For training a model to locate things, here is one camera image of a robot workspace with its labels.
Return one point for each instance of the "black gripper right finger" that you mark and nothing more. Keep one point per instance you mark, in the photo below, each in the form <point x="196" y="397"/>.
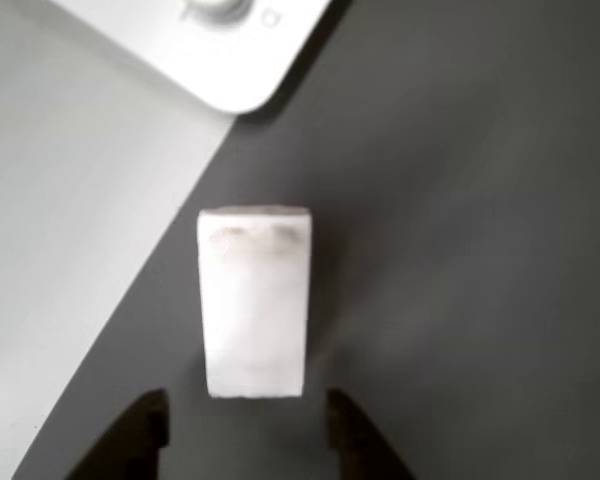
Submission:
<point x="355" y="440"/>

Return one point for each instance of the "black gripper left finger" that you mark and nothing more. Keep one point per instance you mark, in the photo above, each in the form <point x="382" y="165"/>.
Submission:
<point x="135" y="440"/>

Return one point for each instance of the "white eraser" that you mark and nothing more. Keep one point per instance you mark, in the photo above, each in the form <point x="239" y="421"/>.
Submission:
<point x="255" y="300"/>

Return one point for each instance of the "grey table mat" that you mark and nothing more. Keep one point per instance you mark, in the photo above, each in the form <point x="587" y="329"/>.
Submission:
<point x="455" y="250"/>

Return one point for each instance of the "white flat device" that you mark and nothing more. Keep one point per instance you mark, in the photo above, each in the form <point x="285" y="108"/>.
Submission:
<point x="205" y="45"/>

